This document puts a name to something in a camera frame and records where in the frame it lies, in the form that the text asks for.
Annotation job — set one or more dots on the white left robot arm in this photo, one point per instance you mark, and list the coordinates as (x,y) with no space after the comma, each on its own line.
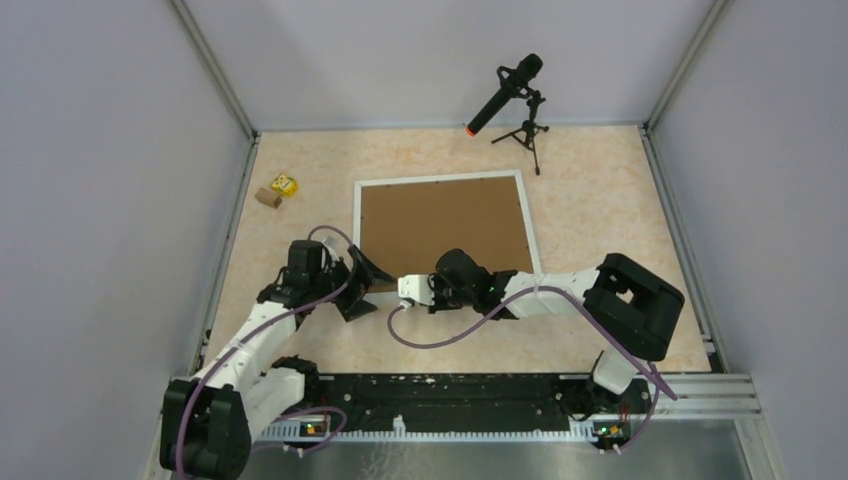
(211,420)

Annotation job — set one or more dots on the black mini tripod stand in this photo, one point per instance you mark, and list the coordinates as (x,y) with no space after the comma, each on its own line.
(526,134)

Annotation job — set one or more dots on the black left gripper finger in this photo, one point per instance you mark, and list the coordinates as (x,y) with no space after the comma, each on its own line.
(353,306)
(367,275)

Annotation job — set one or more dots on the white picture frame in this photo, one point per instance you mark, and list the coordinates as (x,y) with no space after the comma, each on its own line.
(358,218)

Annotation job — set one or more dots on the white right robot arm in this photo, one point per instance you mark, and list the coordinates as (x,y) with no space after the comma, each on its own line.
(632,308)

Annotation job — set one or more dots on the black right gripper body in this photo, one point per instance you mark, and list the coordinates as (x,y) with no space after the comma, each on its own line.
(446,297)

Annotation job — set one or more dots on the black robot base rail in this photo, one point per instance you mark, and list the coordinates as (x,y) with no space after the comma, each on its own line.
(456,407)

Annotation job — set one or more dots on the yellow toy cube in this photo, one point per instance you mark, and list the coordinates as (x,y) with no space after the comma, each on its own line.
(284,185)

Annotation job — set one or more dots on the black shotgun microphone orange tip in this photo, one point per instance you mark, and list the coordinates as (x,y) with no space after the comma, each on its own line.
(513,83)

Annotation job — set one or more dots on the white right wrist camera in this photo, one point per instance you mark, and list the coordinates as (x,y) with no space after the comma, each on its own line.
(414,289)

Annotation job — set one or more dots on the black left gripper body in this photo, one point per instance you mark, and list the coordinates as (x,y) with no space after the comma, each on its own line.
(335,277)

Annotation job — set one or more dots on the small brown cardboard block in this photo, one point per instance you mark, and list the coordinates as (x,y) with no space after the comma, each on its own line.
(269,198)

